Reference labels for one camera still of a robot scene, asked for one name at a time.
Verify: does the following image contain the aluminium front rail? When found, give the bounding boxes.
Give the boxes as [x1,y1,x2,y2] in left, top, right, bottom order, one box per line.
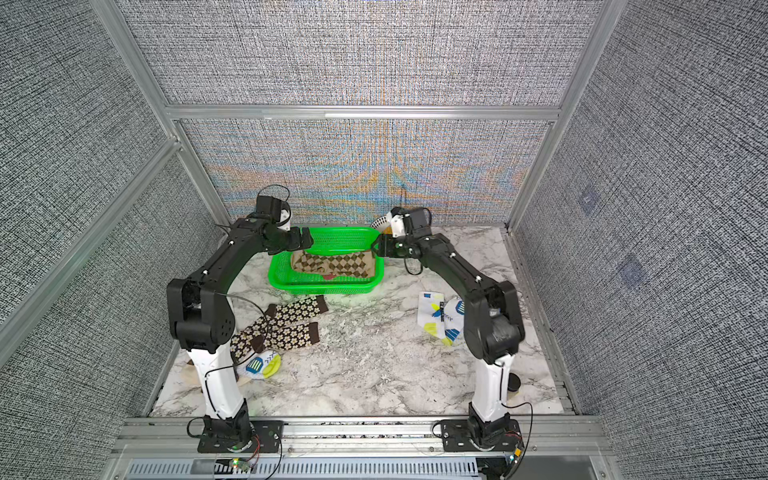
[101,415,622,479]

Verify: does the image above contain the brown jar black lid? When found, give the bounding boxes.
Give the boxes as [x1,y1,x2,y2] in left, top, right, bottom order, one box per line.
[507,373,522,393]

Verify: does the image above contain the brown daisy sock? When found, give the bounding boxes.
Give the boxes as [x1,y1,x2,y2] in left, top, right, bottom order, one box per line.
[230,295,328,361]
[264,322,320,352]

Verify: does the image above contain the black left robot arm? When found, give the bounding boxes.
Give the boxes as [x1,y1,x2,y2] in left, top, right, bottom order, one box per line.
[166,195,313,354]

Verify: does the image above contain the brown checkered argyle sock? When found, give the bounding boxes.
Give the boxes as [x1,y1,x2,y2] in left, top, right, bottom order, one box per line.
[290,251,376,280]

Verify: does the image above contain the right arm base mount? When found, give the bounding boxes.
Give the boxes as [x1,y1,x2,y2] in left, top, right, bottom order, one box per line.
[438,354,524,457]

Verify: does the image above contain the green plastic basket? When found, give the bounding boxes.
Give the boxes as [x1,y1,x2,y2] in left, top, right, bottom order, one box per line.
[268,226,384,295]

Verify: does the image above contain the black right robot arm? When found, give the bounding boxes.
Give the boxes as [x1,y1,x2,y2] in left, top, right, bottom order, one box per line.
[371,207,525,365]

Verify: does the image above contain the patterned white bowl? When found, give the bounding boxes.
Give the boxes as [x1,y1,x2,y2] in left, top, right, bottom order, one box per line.
[370,215,390,232]

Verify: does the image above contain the white sock blue yellow patches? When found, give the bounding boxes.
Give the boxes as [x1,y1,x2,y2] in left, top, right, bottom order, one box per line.
[417,291,446,339]

